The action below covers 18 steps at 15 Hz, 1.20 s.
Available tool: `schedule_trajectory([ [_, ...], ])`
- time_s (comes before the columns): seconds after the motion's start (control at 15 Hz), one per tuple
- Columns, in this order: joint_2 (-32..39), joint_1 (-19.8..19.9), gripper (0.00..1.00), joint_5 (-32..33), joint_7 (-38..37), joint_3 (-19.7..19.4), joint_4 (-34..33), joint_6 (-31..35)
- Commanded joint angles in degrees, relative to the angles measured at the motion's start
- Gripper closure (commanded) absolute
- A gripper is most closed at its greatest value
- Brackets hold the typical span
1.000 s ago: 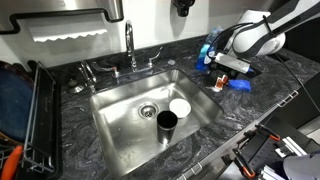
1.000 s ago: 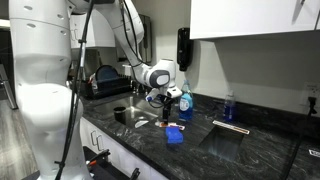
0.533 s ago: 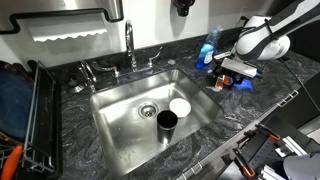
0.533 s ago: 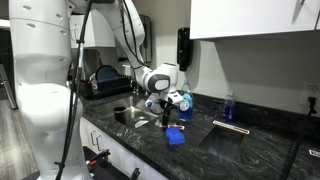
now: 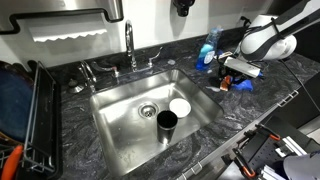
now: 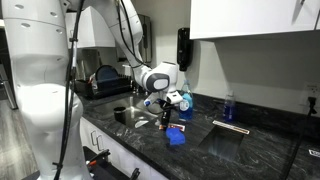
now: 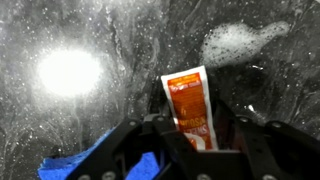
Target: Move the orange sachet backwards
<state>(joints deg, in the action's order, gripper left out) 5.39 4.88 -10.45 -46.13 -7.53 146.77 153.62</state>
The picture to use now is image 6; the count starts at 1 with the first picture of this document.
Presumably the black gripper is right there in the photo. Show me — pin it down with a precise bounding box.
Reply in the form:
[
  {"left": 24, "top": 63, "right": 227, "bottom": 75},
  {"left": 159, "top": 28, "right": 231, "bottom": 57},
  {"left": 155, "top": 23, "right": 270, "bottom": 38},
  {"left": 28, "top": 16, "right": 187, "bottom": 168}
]
[{"left": 158, "top": 99, "right": 175, "bottom": 131}]

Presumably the blue cloth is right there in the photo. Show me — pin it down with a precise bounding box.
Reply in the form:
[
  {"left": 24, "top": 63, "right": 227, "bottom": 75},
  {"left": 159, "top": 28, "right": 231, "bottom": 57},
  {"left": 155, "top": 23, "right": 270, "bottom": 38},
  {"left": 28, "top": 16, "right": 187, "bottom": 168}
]
[{"left": 165, "top": 127, "right": 187, "bottom": 147}]

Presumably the blue dish soap bottle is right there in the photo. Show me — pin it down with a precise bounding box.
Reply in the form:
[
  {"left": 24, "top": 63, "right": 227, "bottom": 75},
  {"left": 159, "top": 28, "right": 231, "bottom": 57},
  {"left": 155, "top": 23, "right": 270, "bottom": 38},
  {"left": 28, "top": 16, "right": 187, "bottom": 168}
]
[{"left": 178, "top": 79, "right": 195, "bottom": 122}]

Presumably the black cup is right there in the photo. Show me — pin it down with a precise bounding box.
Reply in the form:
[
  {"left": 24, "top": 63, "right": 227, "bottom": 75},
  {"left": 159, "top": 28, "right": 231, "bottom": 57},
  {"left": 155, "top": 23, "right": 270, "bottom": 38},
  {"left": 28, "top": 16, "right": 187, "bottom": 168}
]
[{"left": 113, "top": 106, "right": 128, "bottom": 126}]

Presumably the white base cabinet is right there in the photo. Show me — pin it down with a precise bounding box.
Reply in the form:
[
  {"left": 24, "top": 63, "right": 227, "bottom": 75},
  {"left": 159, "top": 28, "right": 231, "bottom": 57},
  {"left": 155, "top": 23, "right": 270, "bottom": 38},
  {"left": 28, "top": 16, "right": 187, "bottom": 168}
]
[{"left": 79, "top": 117, "right": 169, "bottom": 180}]

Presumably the square countertop opening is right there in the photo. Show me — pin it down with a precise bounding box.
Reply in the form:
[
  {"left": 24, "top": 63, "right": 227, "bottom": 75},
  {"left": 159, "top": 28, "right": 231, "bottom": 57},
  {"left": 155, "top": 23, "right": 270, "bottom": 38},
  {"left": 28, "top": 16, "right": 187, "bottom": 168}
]
[{"left": 198, "top": 123, "right": 247, "bottom": 162}]

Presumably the stainless steel sink basin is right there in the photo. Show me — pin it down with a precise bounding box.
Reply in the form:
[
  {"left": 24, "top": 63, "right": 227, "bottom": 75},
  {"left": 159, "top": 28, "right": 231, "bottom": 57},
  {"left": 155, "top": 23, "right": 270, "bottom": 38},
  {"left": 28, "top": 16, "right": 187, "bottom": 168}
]
[{"left": 89, "top": 94, "right": 162, "bottom": 130}]

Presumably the black dish rack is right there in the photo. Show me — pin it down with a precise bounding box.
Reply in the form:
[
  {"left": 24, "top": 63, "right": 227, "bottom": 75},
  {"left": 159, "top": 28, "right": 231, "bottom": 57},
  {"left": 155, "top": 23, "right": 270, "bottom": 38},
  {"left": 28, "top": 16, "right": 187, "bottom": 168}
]
[{"left": 73, "top": 74, "right": 133, "bottom": 101}]

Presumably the dark blue spray bottle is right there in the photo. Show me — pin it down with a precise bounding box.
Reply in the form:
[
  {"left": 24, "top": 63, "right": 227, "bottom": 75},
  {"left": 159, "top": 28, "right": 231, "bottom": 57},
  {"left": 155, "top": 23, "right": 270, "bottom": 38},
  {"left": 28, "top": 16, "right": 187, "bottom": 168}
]
[{"left": 222, "top": 91, "right": 237, "bottom": 123}]

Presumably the white label strip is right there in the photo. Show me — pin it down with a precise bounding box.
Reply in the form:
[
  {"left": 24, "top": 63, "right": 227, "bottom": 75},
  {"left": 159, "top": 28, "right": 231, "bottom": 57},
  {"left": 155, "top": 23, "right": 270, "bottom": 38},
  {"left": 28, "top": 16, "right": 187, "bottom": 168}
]
[{"left": 212, "top": 119, "right": 251, "bottom": 136}]

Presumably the blue plate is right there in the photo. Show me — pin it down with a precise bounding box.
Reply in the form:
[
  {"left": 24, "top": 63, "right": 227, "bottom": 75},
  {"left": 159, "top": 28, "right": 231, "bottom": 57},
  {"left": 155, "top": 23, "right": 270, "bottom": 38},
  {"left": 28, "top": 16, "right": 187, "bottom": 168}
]
[{"left": 95, "top": 64, "right": 120, "bottom": 84}]

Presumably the steel paper towel dispenser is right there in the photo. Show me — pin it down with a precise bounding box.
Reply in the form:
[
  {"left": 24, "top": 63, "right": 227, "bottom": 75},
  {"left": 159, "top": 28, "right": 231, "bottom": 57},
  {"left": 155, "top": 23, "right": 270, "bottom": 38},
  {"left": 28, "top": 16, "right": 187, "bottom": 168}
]
[{"left": 137, "top": 13, "right": 153, "bottom": 64}]

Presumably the silver cabinet handle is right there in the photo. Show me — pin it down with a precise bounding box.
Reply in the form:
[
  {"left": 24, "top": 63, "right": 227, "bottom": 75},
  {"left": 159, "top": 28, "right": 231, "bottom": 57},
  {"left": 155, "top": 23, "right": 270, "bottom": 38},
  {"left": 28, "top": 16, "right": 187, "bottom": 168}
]
[
  {"left": 96, "top": 133, "right": 105, "bottom": 152},
  {"left": 90, "top": 130, "right": 99, "bottom": 148}
]

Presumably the black wall soap dispenser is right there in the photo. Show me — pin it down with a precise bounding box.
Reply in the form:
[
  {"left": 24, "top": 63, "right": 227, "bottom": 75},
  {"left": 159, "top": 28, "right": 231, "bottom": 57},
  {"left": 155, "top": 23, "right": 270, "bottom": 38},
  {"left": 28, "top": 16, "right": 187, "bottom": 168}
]
[{"left": 176, "top": 27, "right": 194, "bottom": 73}]

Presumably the white wall cabinet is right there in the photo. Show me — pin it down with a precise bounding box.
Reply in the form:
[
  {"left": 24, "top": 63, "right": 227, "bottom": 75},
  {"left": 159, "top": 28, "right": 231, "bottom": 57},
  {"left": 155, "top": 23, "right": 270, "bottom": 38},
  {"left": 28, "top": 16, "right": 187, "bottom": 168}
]
[
  {"left": 189, "top": 0, "right": 320, "bottom": 41},
  {"left": 64, "top": 5, "right": 116, "bottom": 50}
]

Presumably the black plug power cable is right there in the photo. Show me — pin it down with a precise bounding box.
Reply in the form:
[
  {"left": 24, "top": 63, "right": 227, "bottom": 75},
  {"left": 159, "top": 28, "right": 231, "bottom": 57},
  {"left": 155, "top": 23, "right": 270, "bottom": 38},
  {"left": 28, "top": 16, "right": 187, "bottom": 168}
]
[{"left": 280, "top": 96, "right": 318, "bottom": 180}]

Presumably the white wall outlet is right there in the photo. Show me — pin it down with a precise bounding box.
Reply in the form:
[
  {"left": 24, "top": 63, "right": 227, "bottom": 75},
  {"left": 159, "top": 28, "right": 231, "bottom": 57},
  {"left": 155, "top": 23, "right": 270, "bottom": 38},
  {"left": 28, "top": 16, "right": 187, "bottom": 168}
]
[{"left": 303, "top": 82, "right": 320, "bottom": 102}]

